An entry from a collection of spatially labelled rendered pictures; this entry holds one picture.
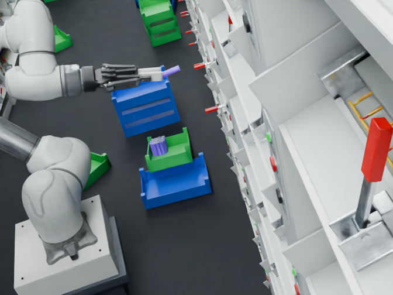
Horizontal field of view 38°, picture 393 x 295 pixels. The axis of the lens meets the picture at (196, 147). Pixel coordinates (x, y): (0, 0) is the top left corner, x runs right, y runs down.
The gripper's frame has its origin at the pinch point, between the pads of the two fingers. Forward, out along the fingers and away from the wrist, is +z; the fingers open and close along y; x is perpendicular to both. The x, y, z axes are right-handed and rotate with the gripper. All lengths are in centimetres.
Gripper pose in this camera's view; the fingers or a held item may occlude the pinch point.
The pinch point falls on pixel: (150, 74)
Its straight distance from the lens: 172.9
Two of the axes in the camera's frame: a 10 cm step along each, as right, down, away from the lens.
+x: -0.5, 7.9, 6.1
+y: -2.2, -6.1, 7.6
